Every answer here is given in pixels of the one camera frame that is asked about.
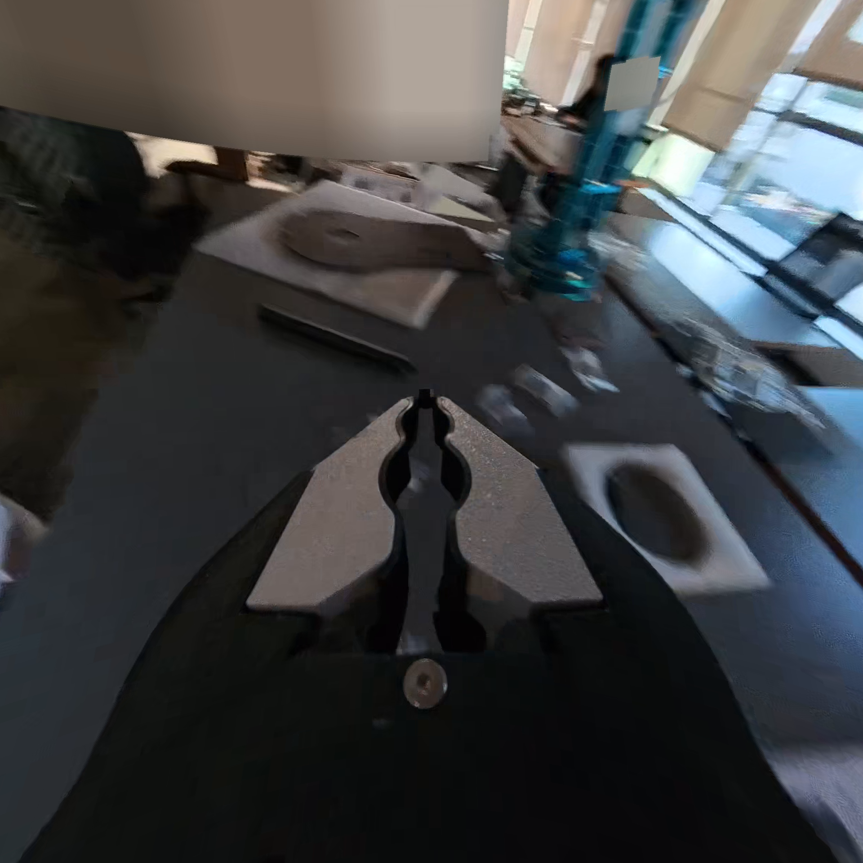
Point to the blue toy robot arm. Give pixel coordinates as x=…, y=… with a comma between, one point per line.
x=573, y=222

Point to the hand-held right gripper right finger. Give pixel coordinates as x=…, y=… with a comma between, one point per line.
x=519, y=532

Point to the person's white shirt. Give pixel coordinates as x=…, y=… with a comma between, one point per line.
x=17, y=539

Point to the black screwdriver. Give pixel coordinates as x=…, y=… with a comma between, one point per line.
x=337, y=340

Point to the large window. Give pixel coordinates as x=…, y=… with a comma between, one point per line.
x=775, y=135

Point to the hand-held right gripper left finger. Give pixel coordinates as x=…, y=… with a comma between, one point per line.
x=330, y=532

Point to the white foam block with hole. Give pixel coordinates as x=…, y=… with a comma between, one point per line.
x=714, y=539

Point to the clear plastic bag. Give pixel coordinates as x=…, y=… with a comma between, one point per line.
x=543, y=388
x=741, y=364
x=505, y=408
x=590, y=367

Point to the black metal base plate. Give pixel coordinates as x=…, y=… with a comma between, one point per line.
x=377, y=243

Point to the grey foam sheet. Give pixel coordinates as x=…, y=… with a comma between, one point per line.
x=404, y=296

